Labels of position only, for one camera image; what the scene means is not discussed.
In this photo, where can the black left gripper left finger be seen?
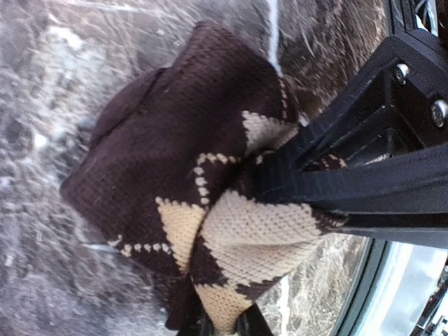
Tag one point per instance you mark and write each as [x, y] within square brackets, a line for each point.
[196, 322]

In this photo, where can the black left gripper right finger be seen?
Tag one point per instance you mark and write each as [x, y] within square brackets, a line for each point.
[253, 323]

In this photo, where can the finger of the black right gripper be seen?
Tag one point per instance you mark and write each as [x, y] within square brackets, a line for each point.
[396, 103]
[400, 199]

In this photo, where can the brown argyle sock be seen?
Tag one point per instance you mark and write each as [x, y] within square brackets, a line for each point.
[168, 178]

